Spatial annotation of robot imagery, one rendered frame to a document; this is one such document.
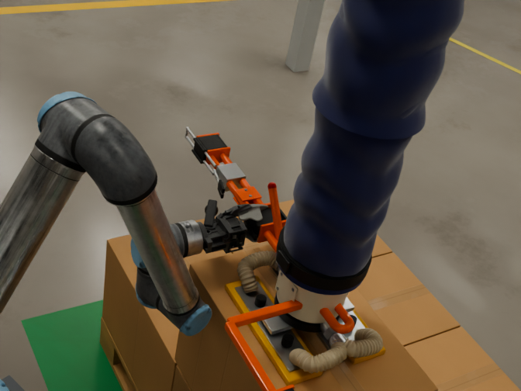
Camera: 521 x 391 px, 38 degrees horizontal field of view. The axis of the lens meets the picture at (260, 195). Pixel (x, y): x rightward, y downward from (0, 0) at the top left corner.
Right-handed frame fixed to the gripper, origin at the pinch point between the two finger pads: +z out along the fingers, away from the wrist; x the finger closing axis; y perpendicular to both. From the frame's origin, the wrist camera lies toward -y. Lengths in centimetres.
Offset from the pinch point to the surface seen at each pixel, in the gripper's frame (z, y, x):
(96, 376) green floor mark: -27, -44, -108
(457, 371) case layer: 64, 35, -54
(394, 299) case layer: 64, 1, -54
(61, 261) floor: -21, -109, -108
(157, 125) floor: 62, -200, -109
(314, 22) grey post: 184, -238, -74
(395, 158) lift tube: 2, 38, 46
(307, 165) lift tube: -10.3, 26.6, 38.0
